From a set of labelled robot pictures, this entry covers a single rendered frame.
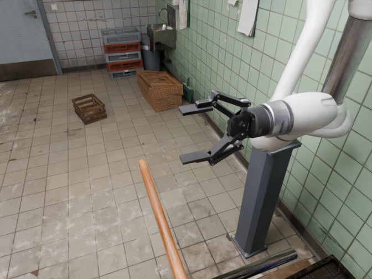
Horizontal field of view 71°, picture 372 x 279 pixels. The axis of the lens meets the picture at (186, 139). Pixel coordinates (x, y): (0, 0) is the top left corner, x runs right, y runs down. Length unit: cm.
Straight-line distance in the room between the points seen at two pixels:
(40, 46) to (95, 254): 391
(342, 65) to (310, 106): 55
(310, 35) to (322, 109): 29
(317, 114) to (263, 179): 90
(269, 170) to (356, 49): 71
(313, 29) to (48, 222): 230
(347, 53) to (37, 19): 468
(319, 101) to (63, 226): 216
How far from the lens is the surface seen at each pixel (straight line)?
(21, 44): 533
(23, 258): 242
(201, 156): 64
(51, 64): 538
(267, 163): 149
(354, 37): 119
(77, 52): 533
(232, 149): 67
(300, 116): 69
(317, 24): 95
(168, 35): 423
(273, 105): 67
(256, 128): 64
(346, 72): 125
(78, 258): 226
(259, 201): 169
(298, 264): 153
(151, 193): 86
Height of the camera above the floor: 184
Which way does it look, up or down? 36 degrees down
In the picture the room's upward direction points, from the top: straight up
